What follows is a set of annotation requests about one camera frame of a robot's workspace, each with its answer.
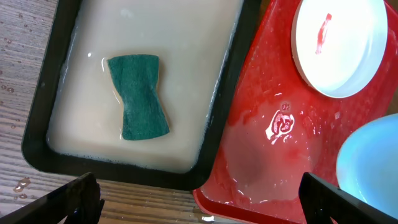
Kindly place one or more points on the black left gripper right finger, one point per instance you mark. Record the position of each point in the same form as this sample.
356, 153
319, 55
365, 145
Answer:
323, 202

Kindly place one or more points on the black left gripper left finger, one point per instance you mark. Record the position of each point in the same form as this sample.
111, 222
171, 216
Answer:
78, 201

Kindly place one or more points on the light blue plate front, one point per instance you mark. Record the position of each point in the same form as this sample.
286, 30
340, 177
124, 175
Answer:
366, 166

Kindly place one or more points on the red plastic tray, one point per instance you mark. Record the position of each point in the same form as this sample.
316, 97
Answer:
279, 128

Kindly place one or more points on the black tray with soapy water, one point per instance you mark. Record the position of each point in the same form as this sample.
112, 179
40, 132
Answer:
76, 118

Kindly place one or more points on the white plate with red stain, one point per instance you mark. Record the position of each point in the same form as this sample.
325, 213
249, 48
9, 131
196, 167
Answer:
338, 45

